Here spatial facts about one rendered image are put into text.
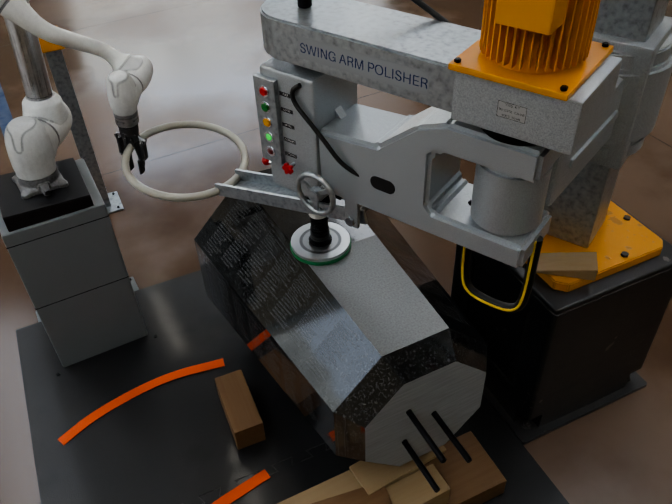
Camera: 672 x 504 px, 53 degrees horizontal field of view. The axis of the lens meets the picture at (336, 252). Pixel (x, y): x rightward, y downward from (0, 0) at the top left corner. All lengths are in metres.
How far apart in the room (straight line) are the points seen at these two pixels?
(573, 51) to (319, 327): 1.19
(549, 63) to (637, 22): 0.64
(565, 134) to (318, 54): 0.68
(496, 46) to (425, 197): 0.50
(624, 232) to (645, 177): 1.80
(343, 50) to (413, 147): 0.31
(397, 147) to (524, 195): 0.36
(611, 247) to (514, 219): 0.88
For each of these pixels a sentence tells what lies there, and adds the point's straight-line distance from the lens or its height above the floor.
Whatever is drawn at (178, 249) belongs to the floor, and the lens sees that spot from 3.80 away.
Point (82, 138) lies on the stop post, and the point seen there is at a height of 0.49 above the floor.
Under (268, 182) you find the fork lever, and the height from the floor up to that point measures 0.97.
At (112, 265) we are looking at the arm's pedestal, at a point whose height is 0.49.
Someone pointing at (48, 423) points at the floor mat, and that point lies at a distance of 3.19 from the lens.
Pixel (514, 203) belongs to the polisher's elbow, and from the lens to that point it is 1.75.
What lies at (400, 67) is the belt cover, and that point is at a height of 1.66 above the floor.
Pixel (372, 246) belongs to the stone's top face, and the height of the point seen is 0.82.
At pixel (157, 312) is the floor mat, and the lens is 3.45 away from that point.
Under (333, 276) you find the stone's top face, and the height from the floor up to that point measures 0.82.
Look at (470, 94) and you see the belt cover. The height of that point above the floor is 1.65.
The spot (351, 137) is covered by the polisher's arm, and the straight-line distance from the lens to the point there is 1.92.
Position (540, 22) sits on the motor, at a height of 1.86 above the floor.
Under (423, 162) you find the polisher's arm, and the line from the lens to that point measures 1.80.
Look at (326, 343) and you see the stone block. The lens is 2.20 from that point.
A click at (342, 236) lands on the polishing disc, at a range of 2.41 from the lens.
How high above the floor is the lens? 2.40
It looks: 41 degrees down
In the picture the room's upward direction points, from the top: 3 degrees counter-clockwise
